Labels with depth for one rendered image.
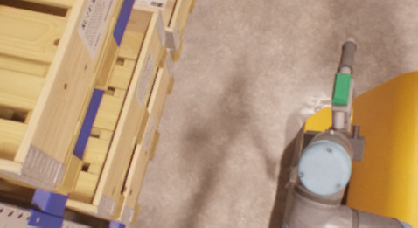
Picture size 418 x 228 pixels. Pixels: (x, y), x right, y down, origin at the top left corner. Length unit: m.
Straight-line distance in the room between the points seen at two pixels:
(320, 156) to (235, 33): 2.03
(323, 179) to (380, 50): 2.14
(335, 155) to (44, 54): 0.84
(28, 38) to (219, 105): 1.47
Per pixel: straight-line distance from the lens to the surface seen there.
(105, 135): 1.74
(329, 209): 0.81
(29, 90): 1.22
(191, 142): 2.45
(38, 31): 1.30
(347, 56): 1.19
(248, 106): 2.52
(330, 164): 0.77
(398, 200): 1.64
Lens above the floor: 2.35
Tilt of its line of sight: 70 degrees down
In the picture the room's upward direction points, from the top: 2 degrees counter-clockwise
